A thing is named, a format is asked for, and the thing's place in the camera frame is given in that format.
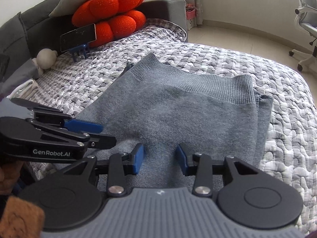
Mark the grey knit sweater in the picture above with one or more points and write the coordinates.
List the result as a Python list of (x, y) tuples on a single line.
[(162, 106)]

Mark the grey office chair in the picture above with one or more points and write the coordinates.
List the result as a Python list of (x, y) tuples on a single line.
[(306, 21)]

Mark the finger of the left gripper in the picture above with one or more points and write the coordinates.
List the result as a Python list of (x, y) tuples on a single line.
[(78, 126)]

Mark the smartphone on stand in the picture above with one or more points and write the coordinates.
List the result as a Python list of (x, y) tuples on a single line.
[(79, 36)]

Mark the brown fuzzy sleeve cuff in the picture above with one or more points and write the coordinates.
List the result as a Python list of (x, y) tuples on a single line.
[(21, 219)]

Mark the grey patterned quilt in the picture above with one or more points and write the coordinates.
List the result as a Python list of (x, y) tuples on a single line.
[(290, 148)]

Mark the pink storage basket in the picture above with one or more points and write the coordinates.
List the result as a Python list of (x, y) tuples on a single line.
[(190, 13)]

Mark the blue phone stand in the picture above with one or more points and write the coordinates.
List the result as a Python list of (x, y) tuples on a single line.
[(80, 49)]

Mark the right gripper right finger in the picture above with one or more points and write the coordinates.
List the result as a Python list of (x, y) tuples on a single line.
[(201, 166)]

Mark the person left hand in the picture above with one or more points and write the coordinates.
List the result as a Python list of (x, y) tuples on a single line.
[(9, 176)]

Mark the white plush toy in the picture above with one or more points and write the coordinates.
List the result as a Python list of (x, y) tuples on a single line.
[(44, 60)]

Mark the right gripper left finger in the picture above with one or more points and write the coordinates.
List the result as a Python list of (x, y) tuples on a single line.
[(118, 166)]

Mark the orange pumpkin plush cushion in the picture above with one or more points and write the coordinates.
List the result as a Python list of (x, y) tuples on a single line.
[(113, 19)]

